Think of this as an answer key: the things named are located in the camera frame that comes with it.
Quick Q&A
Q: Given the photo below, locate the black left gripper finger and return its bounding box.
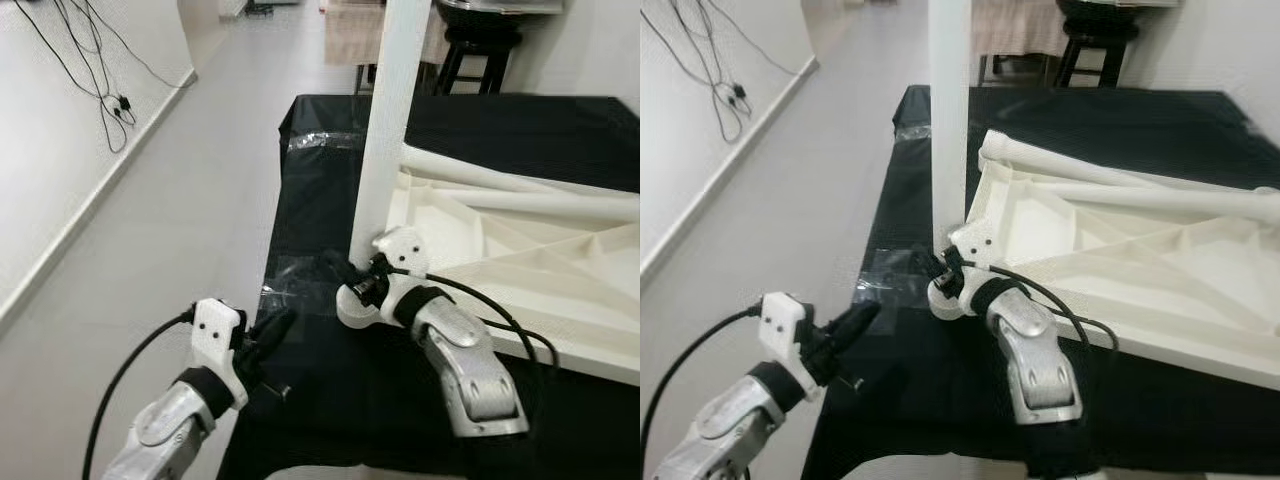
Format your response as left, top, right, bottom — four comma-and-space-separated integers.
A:
832, 300, 883, 346
258, 305, 299, 353
820, 315, 861, 363
245, 318, 283, 369

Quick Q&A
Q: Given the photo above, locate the black power cable with adapter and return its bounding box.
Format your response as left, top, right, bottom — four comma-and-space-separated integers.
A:
640, 0, 801, 143
10, 0, 196, 153

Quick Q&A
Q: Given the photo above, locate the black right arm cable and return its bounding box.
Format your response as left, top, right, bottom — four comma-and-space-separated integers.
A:
385, 265, 561, 371
960, 260, 1121, 351

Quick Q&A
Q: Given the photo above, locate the black round basin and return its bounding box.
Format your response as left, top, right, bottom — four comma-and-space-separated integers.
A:
1055, 0, 1186, 26
435, 0, 566, 29

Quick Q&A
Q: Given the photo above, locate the beige cloth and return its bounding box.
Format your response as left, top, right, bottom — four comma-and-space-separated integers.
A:
325, 0, 451, 66
970, 0, 1066, 56

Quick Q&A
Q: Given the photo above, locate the white plastic table leg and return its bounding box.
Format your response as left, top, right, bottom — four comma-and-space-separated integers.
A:
400, 143, 566, 196
1040, 180, 1280, 226
978, 128, 1181, 191
465, 188, 641, 223
928, 0, 973, 256
348, 0, 433, 263

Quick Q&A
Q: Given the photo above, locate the black stool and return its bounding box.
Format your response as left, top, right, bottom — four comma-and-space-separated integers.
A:
432, 25, 523, 96
1052, 25, 1141, 89

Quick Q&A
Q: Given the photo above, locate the white plastic children table top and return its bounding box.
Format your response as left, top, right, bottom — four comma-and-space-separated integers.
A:
335, 165, 641, 386
925, 128, 1280, 391

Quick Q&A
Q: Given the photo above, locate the black tablecloth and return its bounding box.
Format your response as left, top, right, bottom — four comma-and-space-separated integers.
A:
218, 95, 641, 480
800, 85, 1280, 480

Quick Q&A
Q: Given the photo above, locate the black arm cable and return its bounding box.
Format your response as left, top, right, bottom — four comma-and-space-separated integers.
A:
385, 265, 561, 371
960, 260, 1121, 351
640, 305, 763, 461
82, 308, 196, 480

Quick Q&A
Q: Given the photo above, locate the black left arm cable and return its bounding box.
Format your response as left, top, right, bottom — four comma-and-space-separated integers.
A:
640, 305, 763, 461
82, 308, 196, 480

